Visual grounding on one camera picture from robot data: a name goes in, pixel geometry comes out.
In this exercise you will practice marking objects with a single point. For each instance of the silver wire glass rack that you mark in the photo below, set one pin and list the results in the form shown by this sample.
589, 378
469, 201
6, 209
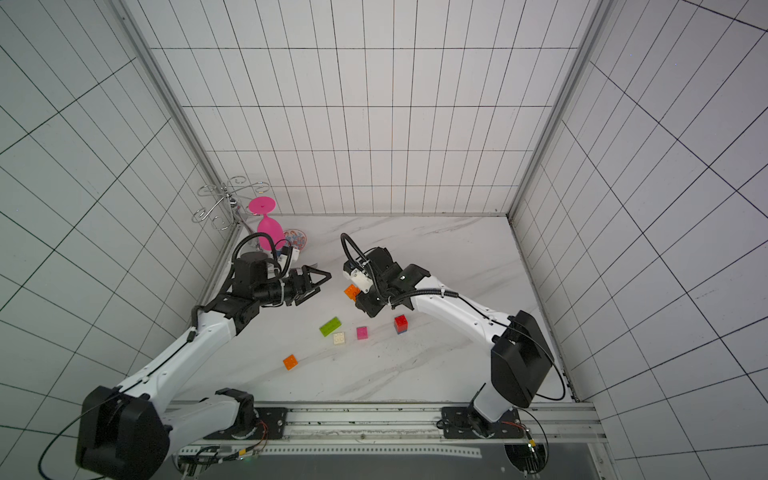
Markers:
229, 202

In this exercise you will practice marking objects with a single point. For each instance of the patterned small bowl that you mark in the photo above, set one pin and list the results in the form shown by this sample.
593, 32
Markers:
297, 238

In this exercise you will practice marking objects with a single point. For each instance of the orange lego brick front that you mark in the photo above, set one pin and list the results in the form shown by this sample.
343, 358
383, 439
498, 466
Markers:
290, 362

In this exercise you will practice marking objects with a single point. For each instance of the long green lego brick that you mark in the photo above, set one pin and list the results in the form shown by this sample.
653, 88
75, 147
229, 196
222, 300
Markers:
330, 326

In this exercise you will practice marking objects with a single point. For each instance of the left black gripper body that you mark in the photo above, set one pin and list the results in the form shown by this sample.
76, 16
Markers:
283, 289

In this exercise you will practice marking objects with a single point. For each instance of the aluminium mounting rail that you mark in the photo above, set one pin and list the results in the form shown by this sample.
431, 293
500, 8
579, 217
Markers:
380, 429

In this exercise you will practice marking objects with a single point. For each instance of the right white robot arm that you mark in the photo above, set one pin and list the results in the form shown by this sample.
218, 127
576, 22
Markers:
519, 356

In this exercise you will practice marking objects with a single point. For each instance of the red lego brick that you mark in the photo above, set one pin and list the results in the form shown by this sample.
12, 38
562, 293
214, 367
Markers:
401, 323

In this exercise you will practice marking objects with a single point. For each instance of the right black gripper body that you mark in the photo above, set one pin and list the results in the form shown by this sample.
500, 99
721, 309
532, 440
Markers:
372, 294

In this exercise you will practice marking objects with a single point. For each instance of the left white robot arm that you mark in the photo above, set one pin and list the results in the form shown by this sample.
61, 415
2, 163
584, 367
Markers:
128, 431

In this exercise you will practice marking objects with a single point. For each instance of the orange lego brick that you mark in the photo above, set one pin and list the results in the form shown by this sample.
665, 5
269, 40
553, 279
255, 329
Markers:
352, 292
290, 362

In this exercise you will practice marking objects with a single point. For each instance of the pink plastic wine glass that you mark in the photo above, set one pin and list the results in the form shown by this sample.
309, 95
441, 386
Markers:
263, 206

